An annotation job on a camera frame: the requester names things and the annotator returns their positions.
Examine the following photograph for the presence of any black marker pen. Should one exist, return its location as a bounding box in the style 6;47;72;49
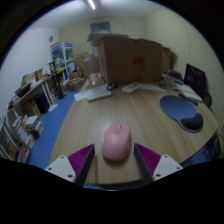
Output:
177;93;199;107

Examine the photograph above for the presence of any blue round mouse pad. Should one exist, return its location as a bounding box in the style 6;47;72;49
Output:
159;95;205;134

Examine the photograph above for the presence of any blue white display cabinet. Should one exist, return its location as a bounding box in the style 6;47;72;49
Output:
50;42;76;81

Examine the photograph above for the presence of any black chair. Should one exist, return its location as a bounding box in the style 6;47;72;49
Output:
203;91;213;109

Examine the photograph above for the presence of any wooden side desk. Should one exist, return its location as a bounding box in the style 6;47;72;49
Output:
7;68;66;118

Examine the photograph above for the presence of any translucent plastic bag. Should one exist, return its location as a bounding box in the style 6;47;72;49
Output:
83;54;100;79

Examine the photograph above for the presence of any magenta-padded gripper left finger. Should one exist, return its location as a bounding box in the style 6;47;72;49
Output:
44;143;96;187

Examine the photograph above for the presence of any black monitor screen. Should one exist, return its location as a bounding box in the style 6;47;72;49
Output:
183;63;207;99

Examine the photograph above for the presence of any shelf unit with books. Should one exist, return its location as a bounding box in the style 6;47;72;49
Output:
0;109;44;164

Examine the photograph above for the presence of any white rectangular bar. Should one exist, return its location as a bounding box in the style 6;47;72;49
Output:
87;90;113;103

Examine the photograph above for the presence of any pink computer mouse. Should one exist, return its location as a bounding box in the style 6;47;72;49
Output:
101;123;132;163

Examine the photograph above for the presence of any open brown cardboard box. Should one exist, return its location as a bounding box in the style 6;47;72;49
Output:
162;46;173;71

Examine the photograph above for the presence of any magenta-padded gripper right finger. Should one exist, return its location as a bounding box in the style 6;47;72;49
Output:
133;143;184;185

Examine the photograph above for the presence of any door with transom window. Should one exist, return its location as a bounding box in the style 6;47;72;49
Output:
89;21;112;34

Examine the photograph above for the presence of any white remote control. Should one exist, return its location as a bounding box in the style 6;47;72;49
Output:
120;82;142;94

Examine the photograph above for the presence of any large brown cardboard box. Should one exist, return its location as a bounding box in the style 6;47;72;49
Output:
97;35;164;86

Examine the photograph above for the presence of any dark storage bag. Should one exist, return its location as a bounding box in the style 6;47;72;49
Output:
165;68;184;80

